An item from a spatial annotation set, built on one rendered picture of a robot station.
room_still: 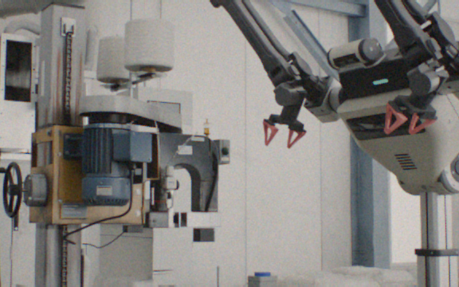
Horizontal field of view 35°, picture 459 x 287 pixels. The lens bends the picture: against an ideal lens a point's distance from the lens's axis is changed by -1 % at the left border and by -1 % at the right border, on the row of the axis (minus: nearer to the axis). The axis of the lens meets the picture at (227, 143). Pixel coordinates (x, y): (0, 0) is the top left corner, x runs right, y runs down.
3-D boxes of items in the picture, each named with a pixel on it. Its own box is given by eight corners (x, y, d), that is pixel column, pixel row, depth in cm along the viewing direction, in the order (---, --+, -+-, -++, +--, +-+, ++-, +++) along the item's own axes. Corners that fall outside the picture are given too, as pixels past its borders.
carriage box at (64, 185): (146, 223, 248) (147, 131, 251) (49, 224, 230) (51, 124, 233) (115, 222, 268) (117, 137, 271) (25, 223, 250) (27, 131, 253)
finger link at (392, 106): (372, 124, 192) (390, 96, 187) (390, 125, 196) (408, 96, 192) (387, 140, 188) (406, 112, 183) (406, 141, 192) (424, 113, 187)
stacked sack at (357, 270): (421, 288, 563) (421, 269, 565) (379, 292, 540) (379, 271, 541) (361, 282, 620) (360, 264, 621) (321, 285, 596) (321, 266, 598)
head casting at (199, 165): (219, 212, 264) (219, 129, 267) (158, 211, 251) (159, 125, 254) (179, 212, 290) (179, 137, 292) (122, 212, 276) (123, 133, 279)
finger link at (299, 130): (271, 142, 243) (280, 116, 241) (287, 144, 248) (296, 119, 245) (283, 151, 238) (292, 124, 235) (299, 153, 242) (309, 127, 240)
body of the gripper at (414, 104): (393, 100, 189) (408, 76, 185) (418, 102, 195) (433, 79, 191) (408, 115, 185) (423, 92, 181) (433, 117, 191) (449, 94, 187)
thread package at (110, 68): (143, 81, 260) (143, 35, 262) (105, 77, 252) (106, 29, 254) (125, 87, 273) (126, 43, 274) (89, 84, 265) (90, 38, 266)
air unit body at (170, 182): (178, 212, 249) (179, 166, 251) (166, 211, 247) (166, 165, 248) (173, 212, 253) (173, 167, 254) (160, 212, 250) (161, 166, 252)
